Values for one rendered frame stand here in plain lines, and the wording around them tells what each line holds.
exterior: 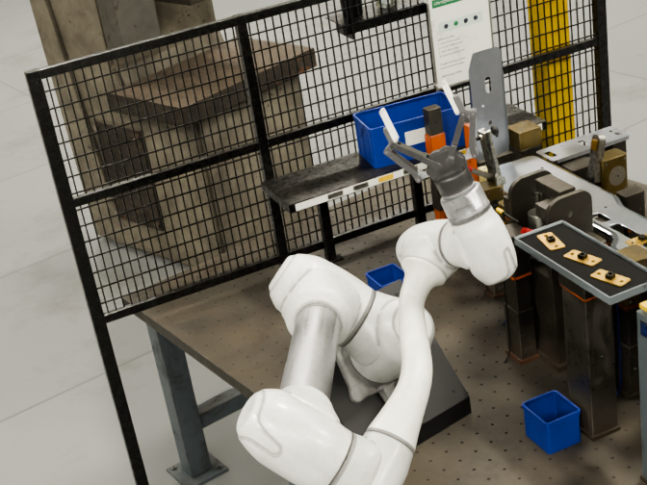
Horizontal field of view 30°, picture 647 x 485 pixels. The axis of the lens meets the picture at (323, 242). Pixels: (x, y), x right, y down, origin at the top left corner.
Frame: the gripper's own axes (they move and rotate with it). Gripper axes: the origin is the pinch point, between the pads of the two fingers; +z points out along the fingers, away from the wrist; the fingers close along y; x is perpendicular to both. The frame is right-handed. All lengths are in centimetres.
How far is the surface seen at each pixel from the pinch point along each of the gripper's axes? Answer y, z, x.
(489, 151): 7, -38, 91
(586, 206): -15, -52, 56
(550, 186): -9, -45, 59
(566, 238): -10, -51, 36
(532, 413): 13, -84, 23
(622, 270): -21, -57, 19
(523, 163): 4, -53, 119
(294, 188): 67, -28, 105
